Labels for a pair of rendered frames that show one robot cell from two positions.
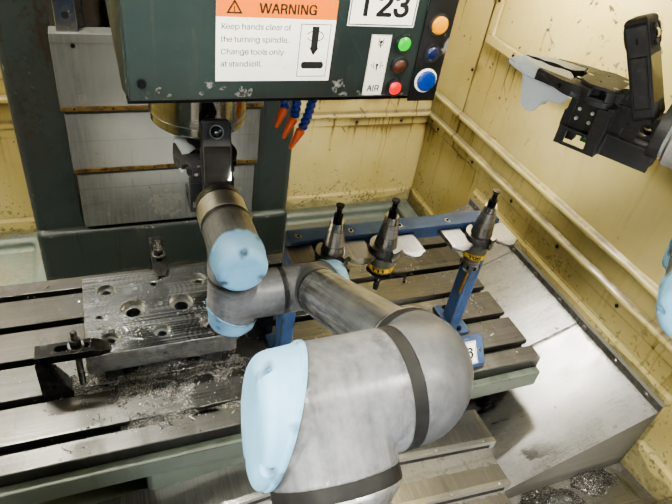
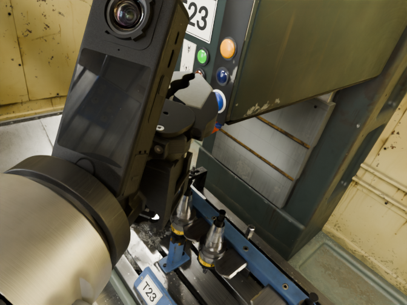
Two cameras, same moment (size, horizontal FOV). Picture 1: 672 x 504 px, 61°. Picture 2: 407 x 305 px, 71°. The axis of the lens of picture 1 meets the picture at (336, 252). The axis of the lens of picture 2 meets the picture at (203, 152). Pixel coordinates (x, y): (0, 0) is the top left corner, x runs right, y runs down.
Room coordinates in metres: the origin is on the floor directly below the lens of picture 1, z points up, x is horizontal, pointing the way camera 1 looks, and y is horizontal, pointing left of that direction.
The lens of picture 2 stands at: (0.68, -0.46, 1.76)
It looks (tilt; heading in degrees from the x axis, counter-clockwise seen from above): 35 degrees down; 68
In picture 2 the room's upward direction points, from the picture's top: 12 degrees clockwise
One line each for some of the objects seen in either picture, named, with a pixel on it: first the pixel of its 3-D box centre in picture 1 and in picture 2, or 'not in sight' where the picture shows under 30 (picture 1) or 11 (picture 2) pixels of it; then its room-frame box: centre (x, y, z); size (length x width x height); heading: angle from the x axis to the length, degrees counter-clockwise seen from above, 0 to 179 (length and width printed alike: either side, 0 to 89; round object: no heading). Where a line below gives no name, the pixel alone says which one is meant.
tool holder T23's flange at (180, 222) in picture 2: (331, 255); (183, 215); (0.85, 0.01, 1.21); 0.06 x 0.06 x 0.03
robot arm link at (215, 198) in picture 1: (224, 214); not in sight; (0.70, 0.18, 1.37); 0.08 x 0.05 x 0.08; 117
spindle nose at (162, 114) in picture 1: (197, 84); not in sight; (0.89, 0.27, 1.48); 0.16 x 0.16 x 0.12
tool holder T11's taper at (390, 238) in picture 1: (389, 230); (215, 233); (0.89, -0.09, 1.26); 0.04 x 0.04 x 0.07
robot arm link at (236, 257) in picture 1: (234, 249); not in sight; (0.63, 0.14, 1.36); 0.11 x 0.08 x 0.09; 27
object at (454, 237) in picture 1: (457, 240); (267, 304); (0.97, -0.24, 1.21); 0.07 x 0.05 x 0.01; 27
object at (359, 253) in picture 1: (358, 252); (197, 230); (0.87, -0.04, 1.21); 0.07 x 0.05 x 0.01; 27
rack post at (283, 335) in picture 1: (287, 303); (178, 232); (0.87, 0.08, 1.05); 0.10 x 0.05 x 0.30; 27
